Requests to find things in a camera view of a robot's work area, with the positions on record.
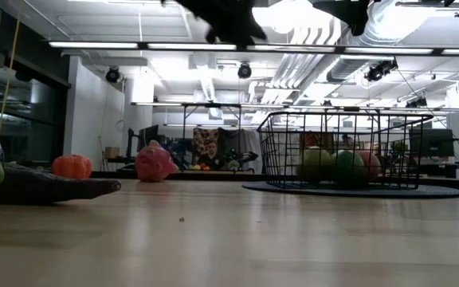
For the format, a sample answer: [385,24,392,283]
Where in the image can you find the grey hanging cloth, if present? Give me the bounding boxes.
[218,128,261,160]

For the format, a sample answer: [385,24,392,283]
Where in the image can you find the person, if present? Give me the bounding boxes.
[196,140,227,171]

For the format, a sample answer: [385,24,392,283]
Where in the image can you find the black wire basket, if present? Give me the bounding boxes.
[256,111,434,191]

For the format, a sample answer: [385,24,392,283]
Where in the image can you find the patterned hanging cloth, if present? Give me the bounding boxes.
[192,127,220,157]

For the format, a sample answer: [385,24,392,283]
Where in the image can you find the small black computer monitor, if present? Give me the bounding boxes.
[136,124,160,153]

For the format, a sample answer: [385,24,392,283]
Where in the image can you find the round dark blue placemat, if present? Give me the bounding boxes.
[241,181,459,199]

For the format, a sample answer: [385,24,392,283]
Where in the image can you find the long ceiling light strip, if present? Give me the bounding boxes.
[48,39,459,57]

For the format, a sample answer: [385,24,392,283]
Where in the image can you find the black round ceiling spotlight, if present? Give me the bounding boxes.
[104,66,121,84]
[237,62,253,80]

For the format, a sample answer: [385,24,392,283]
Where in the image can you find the black ceiling camera cluster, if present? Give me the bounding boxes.
[363,58,398,83]

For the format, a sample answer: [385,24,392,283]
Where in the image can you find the small orange pumpkin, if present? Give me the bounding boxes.
[52,154,93,179]

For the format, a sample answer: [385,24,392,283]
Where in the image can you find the olive green apple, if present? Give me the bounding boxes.
[299,146,334,183]

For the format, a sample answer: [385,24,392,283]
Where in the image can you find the wide black computer monitor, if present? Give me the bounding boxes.
[408,128,455,159]

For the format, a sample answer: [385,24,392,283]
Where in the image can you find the yellow power cable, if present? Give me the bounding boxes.
[0,15,22,139]

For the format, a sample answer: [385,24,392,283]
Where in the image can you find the silver ceiling air duct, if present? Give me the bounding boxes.
[327,0,426,84]

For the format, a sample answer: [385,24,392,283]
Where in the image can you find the red round apple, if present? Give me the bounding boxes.
[356,150,382,180]

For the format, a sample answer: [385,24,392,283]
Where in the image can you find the long purple eggplant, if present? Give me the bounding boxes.
[0,161,122,206]

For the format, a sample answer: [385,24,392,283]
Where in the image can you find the bright green round fruit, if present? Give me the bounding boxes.
[331,150,366,184]

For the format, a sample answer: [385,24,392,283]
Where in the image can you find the pink dragon fruit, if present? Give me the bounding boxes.
[135,140,179,183]

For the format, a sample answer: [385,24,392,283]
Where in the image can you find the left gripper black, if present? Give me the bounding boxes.
[173,0,269,45]

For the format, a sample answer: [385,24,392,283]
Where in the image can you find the black aluminium rig frame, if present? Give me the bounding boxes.
[0,170,459,193]

